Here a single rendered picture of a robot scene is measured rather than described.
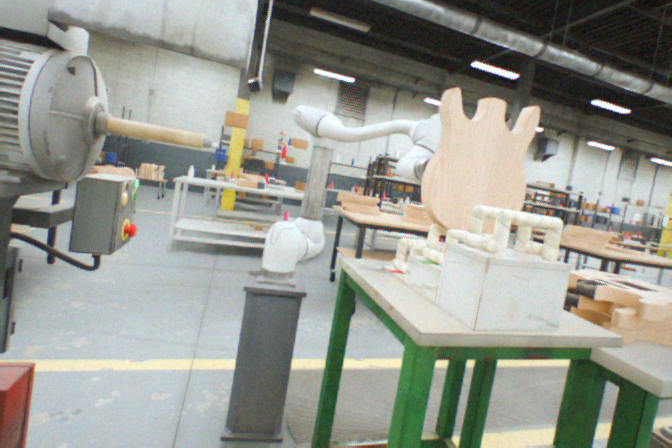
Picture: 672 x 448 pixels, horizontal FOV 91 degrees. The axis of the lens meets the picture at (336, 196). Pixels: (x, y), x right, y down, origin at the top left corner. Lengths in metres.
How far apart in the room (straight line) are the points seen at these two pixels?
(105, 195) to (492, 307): 0.99
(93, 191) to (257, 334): 0.91
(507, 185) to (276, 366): 1.21
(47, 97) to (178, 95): 11.40
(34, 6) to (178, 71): 11.46
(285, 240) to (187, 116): 10.62
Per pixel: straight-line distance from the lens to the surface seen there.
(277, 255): 1.53
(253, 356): 1.66
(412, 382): 0.83
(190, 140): 0.78
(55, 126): 0.75
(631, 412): 1.19
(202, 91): 12.06
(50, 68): 0.76
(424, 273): 0.99
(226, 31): 0.67
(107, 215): 1.04
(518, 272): 0.89
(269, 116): 11.94
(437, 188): 0.96
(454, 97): 0.99
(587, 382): 1.22
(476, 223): 0.91
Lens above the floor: 1.22
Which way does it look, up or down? 3 degrees down
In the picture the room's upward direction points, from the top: 9 degrees clockwise
